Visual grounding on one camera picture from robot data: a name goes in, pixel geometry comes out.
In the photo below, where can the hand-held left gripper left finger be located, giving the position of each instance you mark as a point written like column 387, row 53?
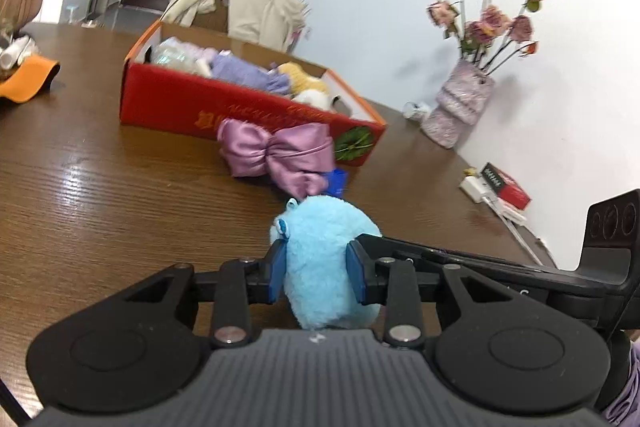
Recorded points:
column 276, row 272

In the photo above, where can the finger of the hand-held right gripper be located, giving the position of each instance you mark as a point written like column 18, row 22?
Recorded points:
column 450, row 255

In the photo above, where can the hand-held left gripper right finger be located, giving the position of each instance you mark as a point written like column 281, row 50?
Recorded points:
column 356, row 272

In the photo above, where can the light blue plush toy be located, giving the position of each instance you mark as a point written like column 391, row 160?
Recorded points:
column 320, row 252

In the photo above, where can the red cardboard box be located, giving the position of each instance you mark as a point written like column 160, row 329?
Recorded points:
column 200, row 107

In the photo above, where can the white soft cloth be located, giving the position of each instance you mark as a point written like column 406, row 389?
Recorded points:
column 205, row 63

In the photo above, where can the pale green soft item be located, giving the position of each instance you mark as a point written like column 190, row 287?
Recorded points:
column 170, row 54

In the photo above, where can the white charger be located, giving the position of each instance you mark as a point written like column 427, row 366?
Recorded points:
column 472, row 188

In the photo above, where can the red cigarette pack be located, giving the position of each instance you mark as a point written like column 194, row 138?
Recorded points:
column 507, row 187

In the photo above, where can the small blue fabric item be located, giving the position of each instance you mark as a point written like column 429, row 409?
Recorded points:
column 336, row 182

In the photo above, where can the purple satin bow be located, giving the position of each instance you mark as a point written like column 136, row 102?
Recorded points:
column 280, row 152

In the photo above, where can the pink textured vase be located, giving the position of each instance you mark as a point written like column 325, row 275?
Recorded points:
column 457, row 107

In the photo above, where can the white plush toy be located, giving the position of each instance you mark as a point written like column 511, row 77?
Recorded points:
column 312, row 99

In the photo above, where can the yellow plush toy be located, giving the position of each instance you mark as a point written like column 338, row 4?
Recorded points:
column 302, row 77

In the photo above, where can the folded purple cloth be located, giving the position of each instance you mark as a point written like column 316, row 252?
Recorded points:
column 245, row 72

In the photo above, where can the dried pink flower bouquet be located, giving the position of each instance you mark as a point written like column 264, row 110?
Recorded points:
column 487, row 19

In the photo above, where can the beige coat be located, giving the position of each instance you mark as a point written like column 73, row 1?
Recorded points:
column 255, row 7

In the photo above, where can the brown wooden chair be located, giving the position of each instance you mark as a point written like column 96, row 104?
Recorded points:
column 217, row 12

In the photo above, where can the orange cap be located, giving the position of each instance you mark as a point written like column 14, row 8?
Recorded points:
column 27, row 79

